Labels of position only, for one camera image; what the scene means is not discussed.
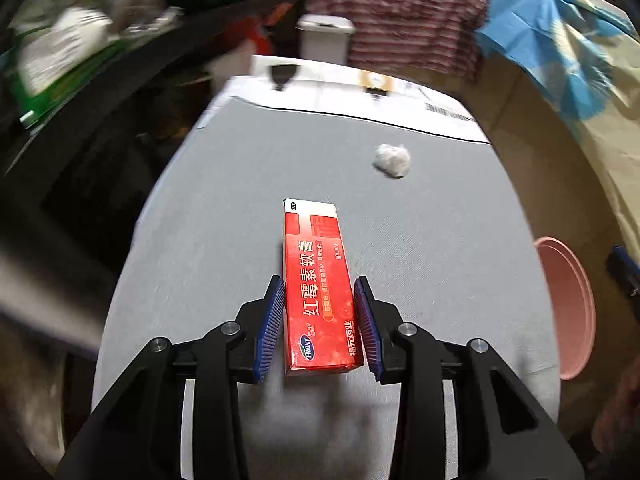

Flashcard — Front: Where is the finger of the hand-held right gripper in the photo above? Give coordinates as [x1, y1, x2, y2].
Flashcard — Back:
[606, 245, 640, 322]

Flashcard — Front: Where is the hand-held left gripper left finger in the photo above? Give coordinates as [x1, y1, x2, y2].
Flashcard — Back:
[55, 275, 287, 480]

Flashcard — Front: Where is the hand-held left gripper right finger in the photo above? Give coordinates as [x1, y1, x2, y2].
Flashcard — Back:
[352, 276, 586, 480]

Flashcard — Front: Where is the red white medicine box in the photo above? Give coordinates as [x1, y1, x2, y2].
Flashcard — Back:
[282, 198, 363, 378]

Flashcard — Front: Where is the pink plastic basin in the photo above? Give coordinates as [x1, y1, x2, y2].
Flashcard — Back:
[532, 236, 597, 381]

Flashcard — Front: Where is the grey felt mat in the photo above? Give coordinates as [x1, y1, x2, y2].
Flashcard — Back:
[92, 95, 561, 480]

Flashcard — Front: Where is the brown cardboard box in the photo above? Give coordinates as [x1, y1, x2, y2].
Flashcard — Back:
[470, 55, 626, 261]

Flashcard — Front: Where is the crumpled white tissue ball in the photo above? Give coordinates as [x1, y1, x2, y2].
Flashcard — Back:
[372, 143, 411, 178]

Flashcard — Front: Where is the white printed cardboard box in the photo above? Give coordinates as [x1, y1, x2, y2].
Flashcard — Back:
[197, 54, 493, 143]

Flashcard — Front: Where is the beige cushion blue trim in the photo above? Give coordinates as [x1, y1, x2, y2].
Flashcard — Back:
[0, 250, 103, 356]

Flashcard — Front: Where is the blue beige patterned cloth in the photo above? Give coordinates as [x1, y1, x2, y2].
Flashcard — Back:
[475, 0, 640, 241]

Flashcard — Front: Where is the black shelf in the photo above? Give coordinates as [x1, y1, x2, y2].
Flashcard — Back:
[0, 0, 306, 241]

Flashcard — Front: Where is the red white plastic bag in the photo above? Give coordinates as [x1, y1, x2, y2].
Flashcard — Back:
[240, 10, 281, 56]

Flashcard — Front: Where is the white plastic bin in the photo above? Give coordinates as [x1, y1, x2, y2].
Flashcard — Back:
[296, 14, 357, 66]

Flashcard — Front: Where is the red plaid shirt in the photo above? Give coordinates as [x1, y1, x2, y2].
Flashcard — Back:
[305, 0, 493, 81]

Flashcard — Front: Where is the clear plastic bag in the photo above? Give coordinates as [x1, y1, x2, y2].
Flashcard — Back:
[107, 0, 183, 36]

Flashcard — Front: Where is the green white bag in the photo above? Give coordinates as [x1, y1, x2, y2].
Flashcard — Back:
[10, 5, 131, 126]

